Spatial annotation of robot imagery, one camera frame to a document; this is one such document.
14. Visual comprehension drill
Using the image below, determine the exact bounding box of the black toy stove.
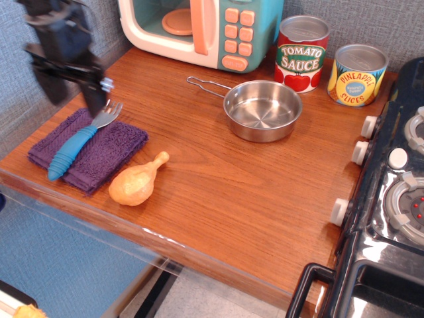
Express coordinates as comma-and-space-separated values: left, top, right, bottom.
286, 58, 423, 317

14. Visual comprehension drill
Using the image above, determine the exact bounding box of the small steel pan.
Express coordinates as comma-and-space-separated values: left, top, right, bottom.
186, 76, 303, 143

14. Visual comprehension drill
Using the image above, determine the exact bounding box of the orange plush toy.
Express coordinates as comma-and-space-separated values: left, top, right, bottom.
13, 304, 47, 318

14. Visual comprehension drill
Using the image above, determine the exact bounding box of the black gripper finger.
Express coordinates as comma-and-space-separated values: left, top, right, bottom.
34, 69, 68, 106
81, 83, 107, 118

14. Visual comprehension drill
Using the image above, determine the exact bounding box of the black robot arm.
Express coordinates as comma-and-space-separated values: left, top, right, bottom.
19, 1, 113, 118

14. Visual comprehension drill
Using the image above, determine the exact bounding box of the orange toy chicken drumstick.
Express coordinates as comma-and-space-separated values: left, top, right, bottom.
109, 151, 170, 206

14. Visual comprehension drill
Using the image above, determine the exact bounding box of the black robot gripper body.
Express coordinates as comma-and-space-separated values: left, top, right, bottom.
23, 3, 114, 93

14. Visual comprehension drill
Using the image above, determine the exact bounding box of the purple folded towel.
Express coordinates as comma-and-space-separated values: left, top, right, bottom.
28, 108, 149, 195

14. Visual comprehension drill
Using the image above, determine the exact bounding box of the teal toy microwave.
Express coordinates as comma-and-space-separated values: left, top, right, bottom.
118, 0, 284, 74

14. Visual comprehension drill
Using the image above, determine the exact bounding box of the blue handled metal fork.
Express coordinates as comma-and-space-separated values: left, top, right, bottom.
48, 100, 123, 181

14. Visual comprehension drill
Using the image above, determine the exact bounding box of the tomato sauce can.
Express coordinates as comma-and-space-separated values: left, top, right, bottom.
274, 15, 330, 93

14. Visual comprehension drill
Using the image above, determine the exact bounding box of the pineapple slices can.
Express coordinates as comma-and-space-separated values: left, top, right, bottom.
327, 44, 389, 107

